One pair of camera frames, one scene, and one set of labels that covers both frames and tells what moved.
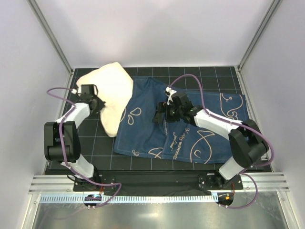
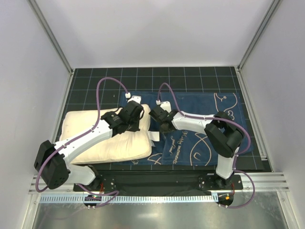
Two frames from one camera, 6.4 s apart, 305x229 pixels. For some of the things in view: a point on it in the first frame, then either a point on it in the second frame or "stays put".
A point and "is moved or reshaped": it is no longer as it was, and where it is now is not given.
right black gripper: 163,112 to 164,126
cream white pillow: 115,87 to 128,144
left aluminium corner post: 43,22 stays put
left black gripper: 99,105 to 134,122
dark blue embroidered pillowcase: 138,135 is moved or reshaped
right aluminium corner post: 268,17 stays put
